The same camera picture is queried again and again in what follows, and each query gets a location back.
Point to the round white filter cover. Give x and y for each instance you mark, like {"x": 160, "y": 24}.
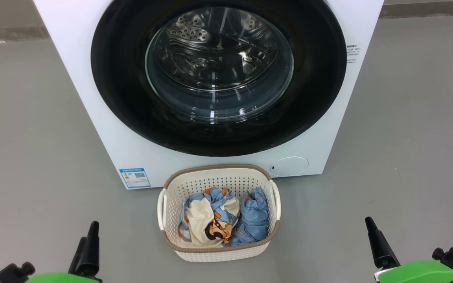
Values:
{"x": 289, "y": 166}

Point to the black round washer door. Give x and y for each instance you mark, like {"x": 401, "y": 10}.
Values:
{"x": 124, "y": 98}

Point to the white front-load washing machine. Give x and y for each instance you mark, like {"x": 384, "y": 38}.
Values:
{"x": 73, "y": 98}

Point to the right green black gripper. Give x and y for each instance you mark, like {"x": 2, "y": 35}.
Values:
{"x": 419, "y": 273}

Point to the blue energy label sticker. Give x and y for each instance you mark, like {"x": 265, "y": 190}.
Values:
{"x": 134, "y": 177}

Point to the small printed text label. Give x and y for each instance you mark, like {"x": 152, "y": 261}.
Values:
{"x": 351, "y": 54}

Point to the cream perforated laundry basket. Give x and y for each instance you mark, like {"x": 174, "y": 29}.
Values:
{"x": 218, "y": 179}

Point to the left green black gripper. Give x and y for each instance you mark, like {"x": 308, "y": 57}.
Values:
{"x": 53, "y": 278}

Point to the cream and blue cartoon garment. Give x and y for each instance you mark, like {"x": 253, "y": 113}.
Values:
{"x": 205, "y": 214}

